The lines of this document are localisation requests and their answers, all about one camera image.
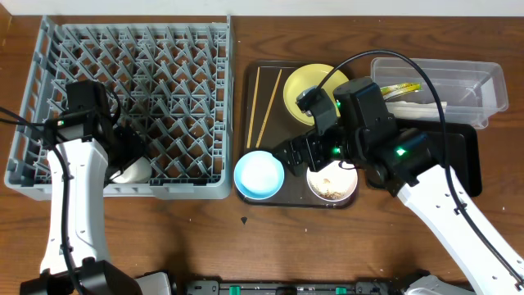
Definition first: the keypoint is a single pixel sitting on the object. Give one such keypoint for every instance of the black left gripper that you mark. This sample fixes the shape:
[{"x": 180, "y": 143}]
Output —
[{"x": 124, "y": 147}]

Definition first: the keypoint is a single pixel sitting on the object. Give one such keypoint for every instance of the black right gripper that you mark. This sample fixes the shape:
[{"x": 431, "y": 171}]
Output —
[{"x": 313, "y": 161}]

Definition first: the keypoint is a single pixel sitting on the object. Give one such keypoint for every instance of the small white cup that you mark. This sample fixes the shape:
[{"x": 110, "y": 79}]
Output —
[{"x": 139, "y": 172}]

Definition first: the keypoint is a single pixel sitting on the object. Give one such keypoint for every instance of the white bowl with food scraps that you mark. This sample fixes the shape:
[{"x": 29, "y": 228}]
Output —
[{"x": 335, "y": 182}]

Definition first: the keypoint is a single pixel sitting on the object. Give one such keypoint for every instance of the wooden chopstick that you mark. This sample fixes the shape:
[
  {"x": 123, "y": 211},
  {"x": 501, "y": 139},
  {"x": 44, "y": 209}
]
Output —
[
  {"x": 268, "y": 110},
  {"x": 253, "y": 106}
]

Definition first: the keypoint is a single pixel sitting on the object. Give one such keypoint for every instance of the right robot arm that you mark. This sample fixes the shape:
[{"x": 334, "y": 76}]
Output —
[{"x": 355, "y": 126}]

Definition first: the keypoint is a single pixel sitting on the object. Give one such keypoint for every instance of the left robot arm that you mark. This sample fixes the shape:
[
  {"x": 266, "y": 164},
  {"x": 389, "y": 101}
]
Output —
[{"x": 86, "y": 150}]

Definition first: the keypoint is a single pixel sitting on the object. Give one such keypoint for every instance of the grey plastic dishwasher rack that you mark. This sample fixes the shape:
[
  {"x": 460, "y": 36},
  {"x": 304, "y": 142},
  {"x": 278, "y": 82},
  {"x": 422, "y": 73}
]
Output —
[{"x": 173, "y": 83}]

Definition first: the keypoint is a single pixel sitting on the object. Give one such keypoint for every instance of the black waste tray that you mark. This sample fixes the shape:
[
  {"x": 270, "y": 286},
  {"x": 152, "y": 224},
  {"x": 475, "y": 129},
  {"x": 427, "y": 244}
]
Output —
[{"x": 463, "y": 147}]

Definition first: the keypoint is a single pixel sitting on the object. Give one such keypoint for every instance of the clear plastic waste bin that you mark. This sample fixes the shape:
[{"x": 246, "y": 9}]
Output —
[{"x": 470, "y": 91}]

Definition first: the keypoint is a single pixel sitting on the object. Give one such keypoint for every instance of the dark brown serving tray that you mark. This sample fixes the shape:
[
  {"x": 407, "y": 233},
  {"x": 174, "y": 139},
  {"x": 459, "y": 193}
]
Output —
[{"x": 281, "y": 126}]

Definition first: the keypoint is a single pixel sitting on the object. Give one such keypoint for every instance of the light blue bowl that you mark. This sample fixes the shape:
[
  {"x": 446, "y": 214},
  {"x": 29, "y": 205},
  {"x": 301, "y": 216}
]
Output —
[{"x": 258, "y": 175}]

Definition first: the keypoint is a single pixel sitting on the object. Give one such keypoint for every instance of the yellow round plate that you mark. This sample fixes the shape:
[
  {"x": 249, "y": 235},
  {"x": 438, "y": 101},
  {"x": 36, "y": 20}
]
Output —
[{"x": 304, "y": 79}]

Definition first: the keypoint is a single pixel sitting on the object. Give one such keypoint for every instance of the white paper napkin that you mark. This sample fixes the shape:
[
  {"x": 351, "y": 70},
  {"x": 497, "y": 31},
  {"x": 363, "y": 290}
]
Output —
[{"x": 413, "y": 110}]

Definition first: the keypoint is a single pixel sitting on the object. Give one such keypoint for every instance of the green yellow wrapper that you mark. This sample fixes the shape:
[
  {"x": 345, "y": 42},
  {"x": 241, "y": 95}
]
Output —
[{"x": 396, "y": 90}]

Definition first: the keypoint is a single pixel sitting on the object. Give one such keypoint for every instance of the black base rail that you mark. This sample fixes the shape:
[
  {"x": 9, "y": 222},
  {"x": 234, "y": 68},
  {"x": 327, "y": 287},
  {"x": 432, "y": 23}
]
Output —
[{"x": 418, "y": 284}]

